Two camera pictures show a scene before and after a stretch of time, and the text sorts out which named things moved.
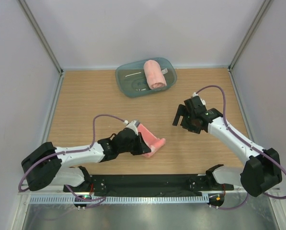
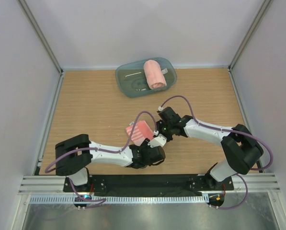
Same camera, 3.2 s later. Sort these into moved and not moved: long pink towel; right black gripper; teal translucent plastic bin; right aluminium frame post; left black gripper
Moved: left black gripper; right black gripper
Not moved: right aluminium frame post; long pink towel; teal translucent plastic bin
